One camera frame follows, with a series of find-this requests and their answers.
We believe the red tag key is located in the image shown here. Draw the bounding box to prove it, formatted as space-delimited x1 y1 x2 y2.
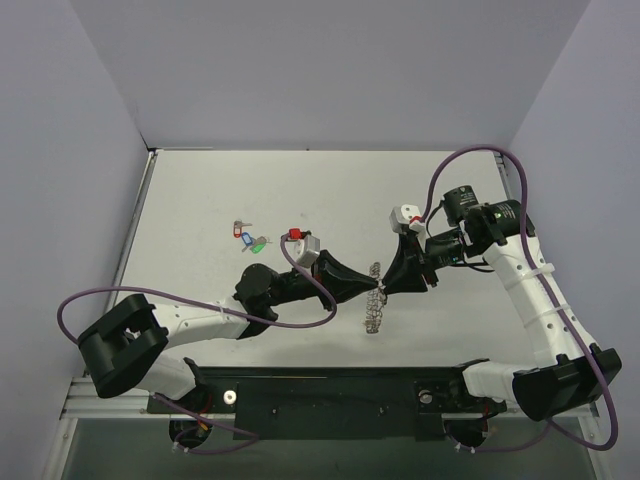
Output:
233 219 251 238

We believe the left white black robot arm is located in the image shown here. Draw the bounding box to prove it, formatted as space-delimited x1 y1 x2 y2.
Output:
78 250 378 412

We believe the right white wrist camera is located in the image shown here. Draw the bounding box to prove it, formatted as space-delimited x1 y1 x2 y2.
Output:
389 204 426 237

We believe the green key tag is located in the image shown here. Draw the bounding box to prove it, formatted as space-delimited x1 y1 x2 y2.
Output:
250 236 271 254

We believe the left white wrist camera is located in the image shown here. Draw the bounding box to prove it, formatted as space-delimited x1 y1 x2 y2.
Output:
288 228 321 269

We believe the blue key tag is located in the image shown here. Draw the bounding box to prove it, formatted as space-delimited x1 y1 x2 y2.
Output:
241 232 255 252

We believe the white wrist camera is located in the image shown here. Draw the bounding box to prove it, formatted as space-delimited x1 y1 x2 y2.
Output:
389 204 426 237
288 228 321 269

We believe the white disc wire keyring holder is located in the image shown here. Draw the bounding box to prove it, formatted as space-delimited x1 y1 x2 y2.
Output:
363 262 387 335

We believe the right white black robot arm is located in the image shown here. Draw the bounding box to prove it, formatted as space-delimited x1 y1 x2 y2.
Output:
382 185 622 421

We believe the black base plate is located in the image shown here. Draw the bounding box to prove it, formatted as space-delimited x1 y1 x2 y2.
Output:
177 367 507 441

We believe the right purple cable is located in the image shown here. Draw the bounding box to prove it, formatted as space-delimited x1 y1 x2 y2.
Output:
422 143 621 454

